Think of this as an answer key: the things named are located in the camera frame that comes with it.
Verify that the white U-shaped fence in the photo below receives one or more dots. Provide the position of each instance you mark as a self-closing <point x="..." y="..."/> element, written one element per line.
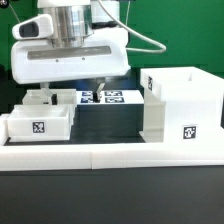
<point x="105" y="156"/>

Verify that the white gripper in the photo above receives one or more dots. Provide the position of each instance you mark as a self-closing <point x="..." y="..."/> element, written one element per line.
<point x="102" y="55"/>

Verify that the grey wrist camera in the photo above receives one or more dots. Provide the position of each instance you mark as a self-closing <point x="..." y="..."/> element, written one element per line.
<point x="37" y="27"/>

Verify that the white front drawer box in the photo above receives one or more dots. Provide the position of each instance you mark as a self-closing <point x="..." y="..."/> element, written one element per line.
<point x="30" y="123"/>

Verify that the white drawer cabinet frame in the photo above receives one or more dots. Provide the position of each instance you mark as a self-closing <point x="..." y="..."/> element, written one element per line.
<point x="182" y="105"/>

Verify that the white marker tag sheet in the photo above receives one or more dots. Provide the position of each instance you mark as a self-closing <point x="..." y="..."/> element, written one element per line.
<point x="110" y="97"/>

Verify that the white rear drawer box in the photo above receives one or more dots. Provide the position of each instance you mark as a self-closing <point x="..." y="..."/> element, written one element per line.
<point x="37" y="97"/>

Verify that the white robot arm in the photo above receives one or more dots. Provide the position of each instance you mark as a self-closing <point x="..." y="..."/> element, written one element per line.
<point x="66" y="41"/>

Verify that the white drawer box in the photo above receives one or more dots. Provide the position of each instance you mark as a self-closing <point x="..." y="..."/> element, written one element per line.
<point x="30" y="123"/>
<point x="37" y="97"/>

